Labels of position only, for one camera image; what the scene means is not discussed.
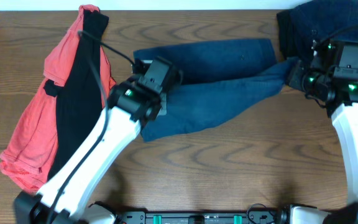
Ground folded black garment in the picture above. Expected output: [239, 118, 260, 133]
[277, 9, 298, 58]

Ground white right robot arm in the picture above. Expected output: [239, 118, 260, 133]
[277, 39, 358, 223]

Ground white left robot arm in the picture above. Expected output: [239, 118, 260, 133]
[14, 57, 183, 223]

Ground dark blue shorts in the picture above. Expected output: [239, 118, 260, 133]
[133, 39, 298, 142]

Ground red t-shirt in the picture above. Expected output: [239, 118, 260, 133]
[0, 4, 99, 193]

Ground folded navy shorts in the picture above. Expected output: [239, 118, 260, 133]
[289, 0, 358, 62]

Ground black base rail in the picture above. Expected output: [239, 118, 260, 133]
[85, 202, 332, 224]

